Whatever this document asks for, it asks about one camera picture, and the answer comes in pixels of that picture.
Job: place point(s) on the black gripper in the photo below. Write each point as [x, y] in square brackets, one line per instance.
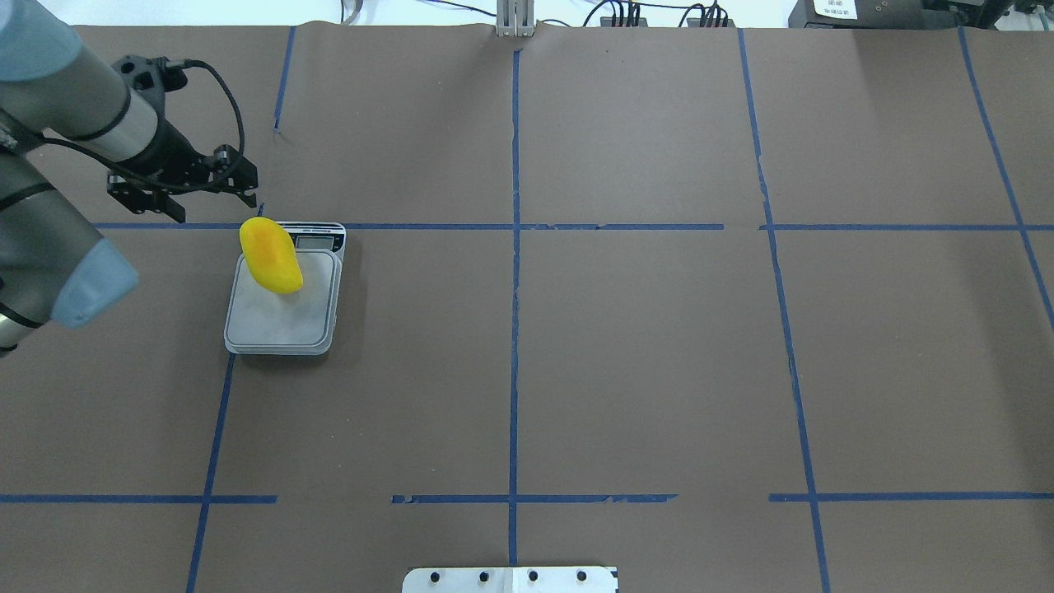
[170, 151]

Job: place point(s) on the yellow mango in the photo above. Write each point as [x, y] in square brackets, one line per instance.
[270, 255]

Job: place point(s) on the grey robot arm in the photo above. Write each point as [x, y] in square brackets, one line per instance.
[58, 93]

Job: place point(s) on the digital kitchen scale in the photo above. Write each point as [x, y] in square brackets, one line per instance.
[297, 324]

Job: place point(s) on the black plug connectors left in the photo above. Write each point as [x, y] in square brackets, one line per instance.
[624, 15]

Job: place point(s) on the black plug connectors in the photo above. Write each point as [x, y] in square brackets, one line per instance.
[711, 16]
[624, 15]

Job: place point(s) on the black plug connectors right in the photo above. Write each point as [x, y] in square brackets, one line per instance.
[711, 16]

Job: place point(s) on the black box with label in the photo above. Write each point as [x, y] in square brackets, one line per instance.
[895, 15]

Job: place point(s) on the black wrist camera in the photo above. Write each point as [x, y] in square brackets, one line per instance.
[150, 74]

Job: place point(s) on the aluminium frame post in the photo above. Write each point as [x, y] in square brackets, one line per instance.
[515, 18]

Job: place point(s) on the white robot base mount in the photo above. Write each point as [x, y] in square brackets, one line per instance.
[512, 579]

